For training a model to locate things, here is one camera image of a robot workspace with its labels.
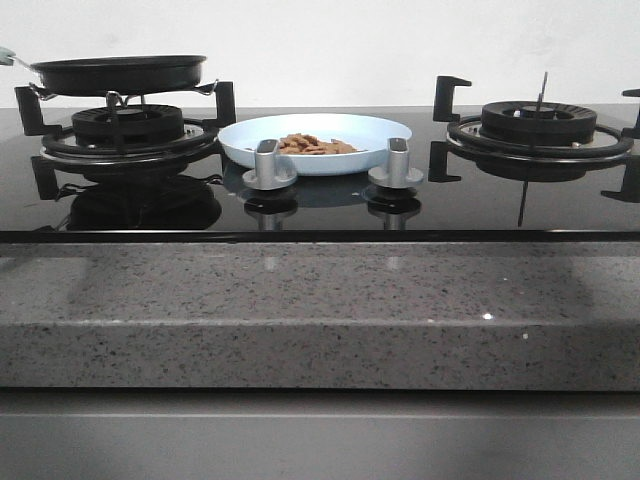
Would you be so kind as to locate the light blue plate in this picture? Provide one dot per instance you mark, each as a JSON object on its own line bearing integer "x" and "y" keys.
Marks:
{"x": 369, "y": 135}

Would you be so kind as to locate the brown meat slices pile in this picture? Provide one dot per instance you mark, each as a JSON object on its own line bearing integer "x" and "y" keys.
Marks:
{"x": 306, "y": 144}

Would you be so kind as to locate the black frying pan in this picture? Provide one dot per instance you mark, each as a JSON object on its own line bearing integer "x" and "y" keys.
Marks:
{"x": 132, "y": 75}

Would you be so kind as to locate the black glass gas hob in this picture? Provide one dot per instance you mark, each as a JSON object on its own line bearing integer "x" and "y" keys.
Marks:
{"x": 462, "y": 199}

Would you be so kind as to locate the silver left stove knob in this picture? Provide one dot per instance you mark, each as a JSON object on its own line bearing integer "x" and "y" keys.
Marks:
{"x": 271, "y": 170}

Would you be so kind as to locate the silver stove knob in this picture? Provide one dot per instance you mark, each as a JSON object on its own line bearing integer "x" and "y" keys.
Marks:
{"x": 271, "y": 170}
{"x": 396, "y": 172}

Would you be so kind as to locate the silver right stove knob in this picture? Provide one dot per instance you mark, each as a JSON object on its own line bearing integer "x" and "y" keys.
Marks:
{"x": 396, "y": 172}

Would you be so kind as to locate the black right burner head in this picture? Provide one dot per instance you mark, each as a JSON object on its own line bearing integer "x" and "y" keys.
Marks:
{"x": 525, "y": 116}

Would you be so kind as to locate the black burner head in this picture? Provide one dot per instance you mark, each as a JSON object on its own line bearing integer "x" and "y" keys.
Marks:
{"x": 525, "y": 116}
{"x": 139, "y": 124}

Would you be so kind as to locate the black left burner head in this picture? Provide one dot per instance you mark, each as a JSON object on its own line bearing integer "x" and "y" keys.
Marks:
{"x": 139, "y": 124}

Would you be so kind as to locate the black left pan support grate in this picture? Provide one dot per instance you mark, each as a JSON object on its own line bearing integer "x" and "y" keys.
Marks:
{"x": 59, "y": 143}

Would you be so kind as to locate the black pan support grate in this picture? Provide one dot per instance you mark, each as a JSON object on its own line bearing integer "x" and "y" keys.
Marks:
{"x": 59, "y": 143}
{"x": 467, "y": 135}

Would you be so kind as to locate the black right pan support grate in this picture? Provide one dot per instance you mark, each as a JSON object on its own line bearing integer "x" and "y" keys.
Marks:
{"x": 467, "y": 135}

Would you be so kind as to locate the grey cabinet drawer front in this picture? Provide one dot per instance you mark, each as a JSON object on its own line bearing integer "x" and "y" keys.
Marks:
{"x": 317, "y": 435}

